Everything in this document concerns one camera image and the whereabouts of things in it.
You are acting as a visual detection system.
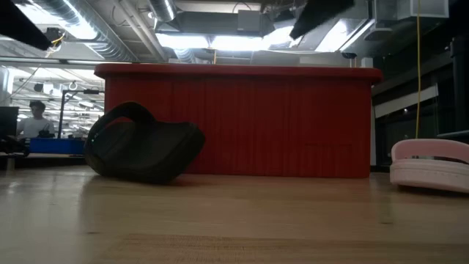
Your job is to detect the black slide sandal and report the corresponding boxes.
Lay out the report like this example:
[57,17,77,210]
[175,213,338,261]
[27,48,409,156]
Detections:
[83,101,207,184]

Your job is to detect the blue bin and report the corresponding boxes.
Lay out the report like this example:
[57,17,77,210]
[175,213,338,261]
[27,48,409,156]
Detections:
[29,137,86,155]

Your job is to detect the grey ceiling box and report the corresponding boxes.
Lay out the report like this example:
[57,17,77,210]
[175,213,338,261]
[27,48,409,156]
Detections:
[236,9,263,32]

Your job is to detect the black monitor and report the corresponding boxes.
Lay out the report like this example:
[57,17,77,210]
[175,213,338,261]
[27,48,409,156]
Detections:
[0,106,20,136]

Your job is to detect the silver ventilation duct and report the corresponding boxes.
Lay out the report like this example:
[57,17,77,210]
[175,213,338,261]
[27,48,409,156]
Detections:
[148,0,177,23]

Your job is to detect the black metal stand frame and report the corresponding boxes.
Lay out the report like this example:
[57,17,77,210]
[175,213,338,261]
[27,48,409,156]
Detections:
[57,89,106,139]

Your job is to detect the red plastic bin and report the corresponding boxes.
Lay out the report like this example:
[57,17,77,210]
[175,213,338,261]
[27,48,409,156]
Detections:
[94,62,384,180]

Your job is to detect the person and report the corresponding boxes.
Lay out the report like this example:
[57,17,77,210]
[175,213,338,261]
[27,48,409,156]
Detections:
[15,100,56,139]

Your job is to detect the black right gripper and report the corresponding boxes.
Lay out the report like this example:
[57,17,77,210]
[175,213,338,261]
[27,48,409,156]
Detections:
[289,0,355,40]

